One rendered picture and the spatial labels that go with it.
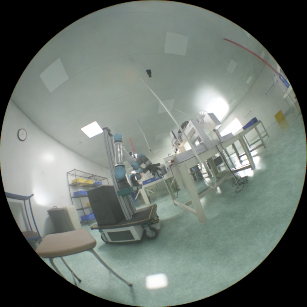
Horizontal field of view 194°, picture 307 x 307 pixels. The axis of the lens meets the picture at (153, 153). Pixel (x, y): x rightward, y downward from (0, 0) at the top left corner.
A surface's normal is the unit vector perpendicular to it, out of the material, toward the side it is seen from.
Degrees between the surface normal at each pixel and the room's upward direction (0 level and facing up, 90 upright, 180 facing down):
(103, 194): 90
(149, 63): 180
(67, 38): 180
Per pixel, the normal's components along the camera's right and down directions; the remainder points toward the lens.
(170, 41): 0.37, 0.87
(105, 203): -0.07, -0.30
